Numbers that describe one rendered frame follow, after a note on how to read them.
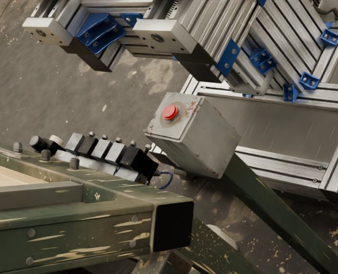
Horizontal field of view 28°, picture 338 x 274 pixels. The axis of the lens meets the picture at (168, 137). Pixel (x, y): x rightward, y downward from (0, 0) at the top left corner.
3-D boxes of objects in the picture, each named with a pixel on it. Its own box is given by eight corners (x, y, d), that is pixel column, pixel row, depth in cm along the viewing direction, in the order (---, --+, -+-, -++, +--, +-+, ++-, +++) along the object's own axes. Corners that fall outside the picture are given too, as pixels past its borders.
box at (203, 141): (245, 137, 159) (204, 94, 147) (222, 181, 156) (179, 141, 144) (208, 130, 168) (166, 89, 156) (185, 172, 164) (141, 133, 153)
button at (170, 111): (184, 109, 149) (179, 104, 148) (176, 124, 148) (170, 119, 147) (172, 107, 152) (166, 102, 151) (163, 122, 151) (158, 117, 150)
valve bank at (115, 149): (198, 175, 187) (147, 130, 171) (174, 221, 183) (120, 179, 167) (88, 147, 222) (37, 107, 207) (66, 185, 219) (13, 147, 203)
